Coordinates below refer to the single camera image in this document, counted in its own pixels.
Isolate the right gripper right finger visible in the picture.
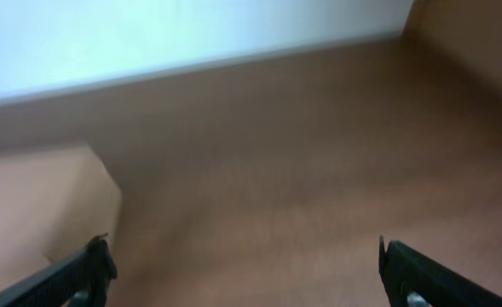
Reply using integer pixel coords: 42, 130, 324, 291
378, 237, 502, 307

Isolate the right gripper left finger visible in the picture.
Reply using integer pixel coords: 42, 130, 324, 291
0, 234, 118, 307

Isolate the open cardboard box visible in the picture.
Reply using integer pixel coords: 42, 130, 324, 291
0, 145, 122, 291

